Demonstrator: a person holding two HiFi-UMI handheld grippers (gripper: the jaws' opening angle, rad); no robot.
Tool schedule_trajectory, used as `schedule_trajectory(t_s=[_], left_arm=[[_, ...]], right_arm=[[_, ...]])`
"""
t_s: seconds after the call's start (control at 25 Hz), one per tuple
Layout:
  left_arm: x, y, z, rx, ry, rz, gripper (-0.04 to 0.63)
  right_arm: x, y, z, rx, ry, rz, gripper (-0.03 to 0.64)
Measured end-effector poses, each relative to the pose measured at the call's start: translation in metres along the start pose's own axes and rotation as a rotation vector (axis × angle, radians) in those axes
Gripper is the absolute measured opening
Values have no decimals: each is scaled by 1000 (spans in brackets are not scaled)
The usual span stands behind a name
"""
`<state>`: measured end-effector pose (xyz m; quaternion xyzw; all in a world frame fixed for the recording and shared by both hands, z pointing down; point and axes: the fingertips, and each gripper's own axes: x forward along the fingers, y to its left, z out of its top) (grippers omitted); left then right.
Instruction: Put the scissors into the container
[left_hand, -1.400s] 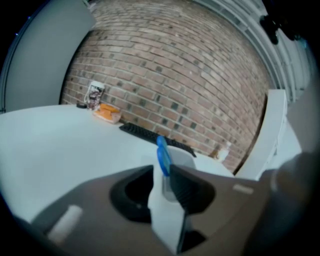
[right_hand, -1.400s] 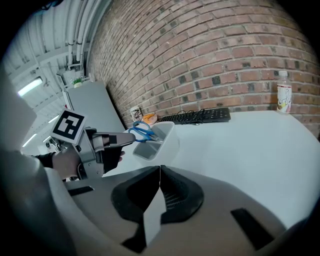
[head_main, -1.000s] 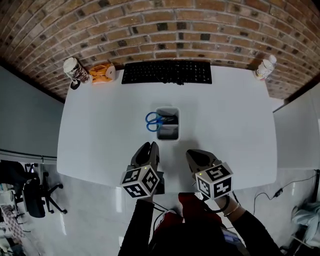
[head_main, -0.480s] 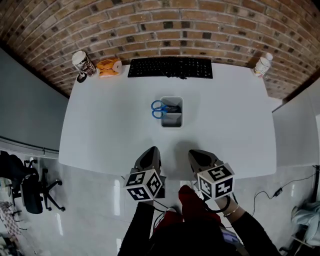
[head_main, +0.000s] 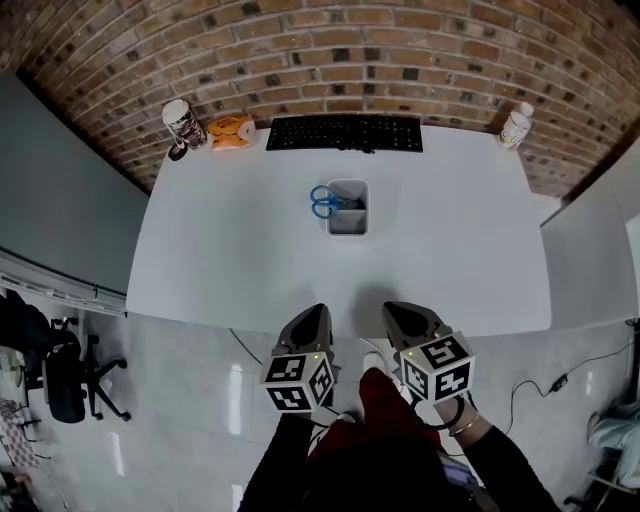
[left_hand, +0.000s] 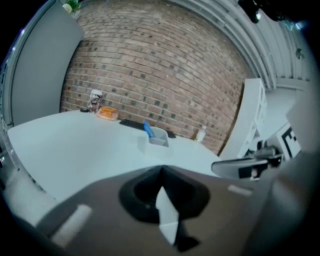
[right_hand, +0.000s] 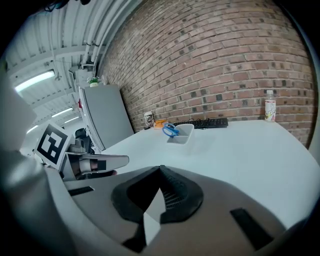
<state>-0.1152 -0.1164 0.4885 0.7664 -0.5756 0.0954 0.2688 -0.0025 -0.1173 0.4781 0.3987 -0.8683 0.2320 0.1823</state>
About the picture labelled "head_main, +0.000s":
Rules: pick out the white bottle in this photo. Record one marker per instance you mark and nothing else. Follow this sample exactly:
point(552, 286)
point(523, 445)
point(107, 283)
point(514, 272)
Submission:
point(515, 127)

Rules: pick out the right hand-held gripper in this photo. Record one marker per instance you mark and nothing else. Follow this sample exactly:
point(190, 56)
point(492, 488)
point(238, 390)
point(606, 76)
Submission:
point(440, 367)

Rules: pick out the brown patterned cup white lid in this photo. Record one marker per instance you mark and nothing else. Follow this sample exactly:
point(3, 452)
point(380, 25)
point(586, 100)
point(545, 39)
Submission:
point(185, 125)

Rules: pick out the white side cabinet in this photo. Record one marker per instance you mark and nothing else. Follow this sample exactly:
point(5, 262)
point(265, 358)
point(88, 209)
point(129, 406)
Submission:
point(590, 260)

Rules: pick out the small white rounded gadget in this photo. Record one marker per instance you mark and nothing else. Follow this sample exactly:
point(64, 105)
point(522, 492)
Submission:
point(248, 131)

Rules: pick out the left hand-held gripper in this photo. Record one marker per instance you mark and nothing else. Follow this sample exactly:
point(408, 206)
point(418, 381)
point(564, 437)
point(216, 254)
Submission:
point(300, 382)

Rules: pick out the person's white shoe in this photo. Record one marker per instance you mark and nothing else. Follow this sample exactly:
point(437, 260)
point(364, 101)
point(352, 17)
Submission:
point(373, 361)

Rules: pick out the white desk organizer box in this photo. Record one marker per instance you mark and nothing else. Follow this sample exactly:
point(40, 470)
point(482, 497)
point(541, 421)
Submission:
point(347, 225)

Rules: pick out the black power adapter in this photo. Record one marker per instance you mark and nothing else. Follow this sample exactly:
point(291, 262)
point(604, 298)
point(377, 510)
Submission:
point(559, 384)

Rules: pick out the person's left forearm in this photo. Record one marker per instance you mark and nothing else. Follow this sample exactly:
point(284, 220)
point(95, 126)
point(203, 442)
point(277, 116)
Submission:
point(280, 465)

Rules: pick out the person's right forearm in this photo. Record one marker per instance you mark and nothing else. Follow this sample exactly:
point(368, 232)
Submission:
point(505, 470)

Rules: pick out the black keyboard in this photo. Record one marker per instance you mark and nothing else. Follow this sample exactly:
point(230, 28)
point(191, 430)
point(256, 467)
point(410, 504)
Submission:
point(345, 132)

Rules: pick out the grey waist-worn device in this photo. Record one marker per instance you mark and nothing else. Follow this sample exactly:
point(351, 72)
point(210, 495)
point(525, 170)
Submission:
point(457, 475)

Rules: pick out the black office chair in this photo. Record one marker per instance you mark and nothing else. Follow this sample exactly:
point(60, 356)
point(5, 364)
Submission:
point(65, 390)

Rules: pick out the orange packet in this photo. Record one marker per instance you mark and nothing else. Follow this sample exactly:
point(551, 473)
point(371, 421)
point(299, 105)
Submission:
point(225, 135)

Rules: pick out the person's red-trousered legs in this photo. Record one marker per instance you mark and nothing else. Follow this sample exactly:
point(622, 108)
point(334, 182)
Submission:
point(380, 410)

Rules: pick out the checkered cloth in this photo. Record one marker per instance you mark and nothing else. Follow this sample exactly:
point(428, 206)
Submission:
point(17, 435)

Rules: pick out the small black round lid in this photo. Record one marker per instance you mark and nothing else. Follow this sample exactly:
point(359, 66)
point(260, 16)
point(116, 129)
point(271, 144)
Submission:
point(177, 151)

